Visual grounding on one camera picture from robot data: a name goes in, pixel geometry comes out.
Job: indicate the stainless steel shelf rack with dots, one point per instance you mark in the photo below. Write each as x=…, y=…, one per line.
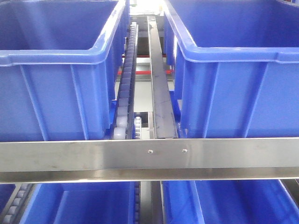
x=149, y=160

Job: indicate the roller conveyor track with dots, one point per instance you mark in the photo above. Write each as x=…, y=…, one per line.
x=124, y=119

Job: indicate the blue bin centre right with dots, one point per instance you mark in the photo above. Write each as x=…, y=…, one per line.
x=236, y=66

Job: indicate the blue bin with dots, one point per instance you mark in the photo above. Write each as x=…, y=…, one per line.
x=58, y=65
x=81, y=203
x=236, y=66
x=229, y=202

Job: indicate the blue bin centre left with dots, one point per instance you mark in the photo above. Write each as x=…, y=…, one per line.
x=58, y=65

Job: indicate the blue bin lower left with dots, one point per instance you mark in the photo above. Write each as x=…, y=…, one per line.
x=81, y=203

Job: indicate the blue bin lower right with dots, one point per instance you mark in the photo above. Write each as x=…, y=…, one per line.
x=229, y=202

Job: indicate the lower left roller track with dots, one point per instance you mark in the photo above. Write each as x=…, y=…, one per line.
x=13, y=201

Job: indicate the steel divider rail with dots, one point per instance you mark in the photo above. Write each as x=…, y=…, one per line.
x=163, y=115

